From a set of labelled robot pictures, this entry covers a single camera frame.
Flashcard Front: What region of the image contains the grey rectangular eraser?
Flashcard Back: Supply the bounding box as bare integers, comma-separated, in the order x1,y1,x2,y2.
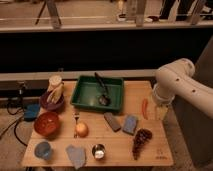
104,112,121,132

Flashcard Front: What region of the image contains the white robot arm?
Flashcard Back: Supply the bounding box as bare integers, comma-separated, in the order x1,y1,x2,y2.
152,58,213,119

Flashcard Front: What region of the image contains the purple bowl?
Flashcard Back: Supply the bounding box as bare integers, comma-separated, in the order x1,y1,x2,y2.
39,92,64,111

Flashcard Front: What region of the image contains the red bowl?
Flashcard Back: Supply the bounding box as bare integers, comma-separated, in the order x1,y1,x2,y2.
34,112,60,137

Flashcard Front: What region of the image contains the dark grape bunch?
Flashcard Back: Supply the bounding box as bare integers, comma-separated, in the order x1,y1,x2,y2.
132,129,152,160

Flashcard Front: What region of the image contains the blue sponge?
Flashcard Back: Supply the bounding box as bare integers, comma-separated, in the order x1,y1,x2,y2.
122,115,138,135

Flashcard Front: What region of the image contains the wooden board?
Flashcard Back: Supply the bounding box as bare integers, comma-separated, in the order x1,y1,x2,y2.
21,80,175,168

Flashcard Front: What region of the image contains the black ladle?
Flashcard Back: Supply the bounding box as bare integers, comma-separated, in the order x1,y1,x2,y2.
94,72,111,106

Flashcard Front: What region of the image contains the small metal cup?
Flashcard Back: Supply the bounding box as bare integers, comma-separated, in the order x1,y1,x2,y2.
92,144,105,160

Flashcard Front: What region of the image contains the green plastic tray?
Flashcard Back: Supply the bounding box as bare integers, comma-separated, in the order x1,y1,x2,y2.
70,75,124,113

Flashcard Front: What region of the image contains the yellow onion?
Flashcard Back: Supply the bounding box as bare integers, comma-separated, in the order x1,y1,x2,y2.
75,122,89,137

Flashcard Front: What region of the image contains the metal fork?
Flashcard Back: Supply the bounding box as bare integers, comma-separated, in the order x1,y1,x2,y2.
74,112,79,138

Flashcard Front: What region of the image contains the grey-blue cloth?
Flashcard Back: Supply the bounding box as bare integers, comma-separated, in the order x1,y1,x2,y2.
66,145,86,170

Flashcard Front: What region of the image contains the bunch of bananas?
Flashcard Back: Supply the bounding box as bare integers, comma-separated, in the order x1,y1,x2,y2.
47,84,64,104

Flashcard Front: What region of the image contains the cream cup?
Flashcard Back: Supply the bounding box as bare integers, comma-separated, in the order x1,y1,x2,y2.
48,75,62,91

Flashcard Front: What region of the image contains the blue glass cup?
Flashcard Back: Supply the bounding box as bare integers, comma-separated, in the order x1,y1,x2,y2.
34,141,52,160

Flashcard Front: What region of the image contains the blue box beside table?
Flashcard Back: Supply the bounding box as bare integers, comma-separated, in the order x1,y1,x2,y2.
24,104,40,121

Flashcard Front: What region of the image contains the black cable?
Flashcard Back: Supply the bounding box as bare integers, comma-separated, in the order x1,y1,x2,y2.
0,96,29,148

